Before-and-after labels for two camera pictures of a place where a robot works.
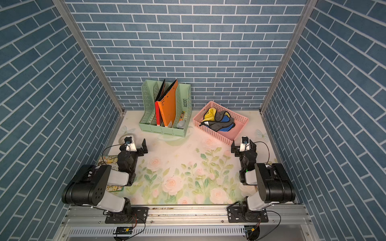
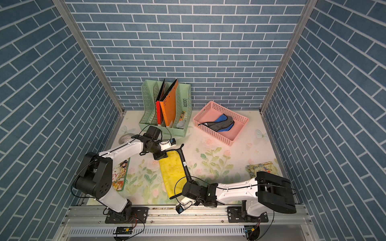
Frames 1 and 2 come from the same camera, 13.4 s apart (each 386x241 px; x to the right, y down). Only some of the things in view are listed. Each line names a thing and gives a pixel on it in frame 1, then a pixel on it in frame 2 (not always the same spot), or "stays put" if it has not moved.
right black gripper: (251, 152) → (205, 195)
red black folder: (161, 91) stays put
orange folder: (167, 104) stays put
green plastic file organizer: (184, 106) stays put
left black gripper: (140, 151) → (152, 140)
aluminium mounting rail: (290, 215) stays put
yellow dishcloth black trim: (210, 115) → (174, 173)
